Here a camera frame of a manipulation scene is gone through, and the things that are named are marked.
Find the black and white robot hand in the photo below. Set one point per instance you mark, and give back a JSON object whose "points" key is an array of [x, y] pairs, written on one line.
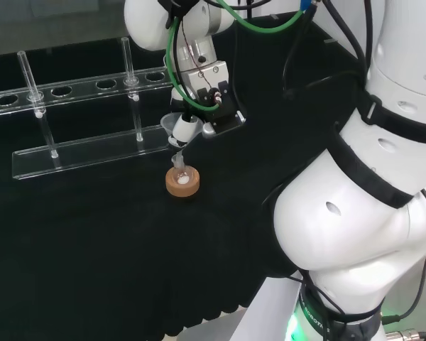
{"points": [[216, 96]]}

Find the clear plastic funnel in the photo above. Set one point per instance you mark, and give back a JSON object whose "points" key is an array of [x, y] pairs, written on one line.
{"points": [[167, 124]]}

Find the round-bottom glass flask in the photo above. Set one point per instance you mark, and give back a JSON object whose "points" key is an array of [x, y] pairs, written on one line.
{"points": [[181, 177]]}

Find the clear acrylic funnel stand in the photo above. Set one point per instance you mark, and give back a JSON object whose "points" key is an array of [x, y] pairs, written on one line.
{"points": [[92, 152]]}

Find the black bench cloth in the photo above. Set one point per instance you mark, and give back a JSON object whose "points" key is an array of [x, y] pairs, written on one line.
{"points": [[92, 241]]}

